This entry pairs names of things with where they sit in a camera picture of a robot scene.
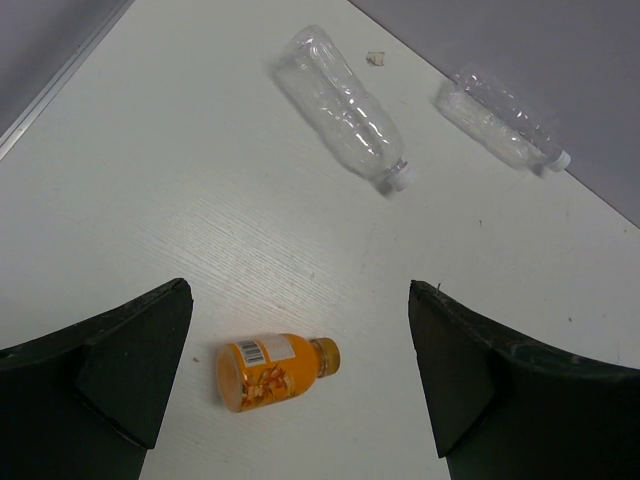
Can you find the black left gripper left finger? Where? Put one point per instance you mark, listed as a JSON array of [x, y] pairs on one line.
[[88, 401]]

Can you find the small paper scrap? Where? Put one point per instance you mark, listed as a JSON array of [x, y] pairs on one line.
[[375, 58]]

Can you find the clear bottle at back wall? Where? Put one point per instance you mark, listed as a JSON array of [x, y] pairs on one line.
[[493, 115]]

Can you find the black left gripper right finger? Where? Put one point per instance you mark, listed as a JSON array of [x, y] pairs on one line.
[[503, 405]]

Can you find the clear bottle near left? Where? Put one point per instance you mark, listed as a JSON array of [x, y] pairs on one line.
[[351, 123]]

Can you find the aluminium table rail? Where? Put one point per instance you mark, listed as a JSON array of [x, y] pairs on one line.
[[42, 44]]

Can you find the orange juice bottle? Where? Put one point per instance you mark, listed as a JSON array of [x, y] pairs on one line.
[[269, 369]]

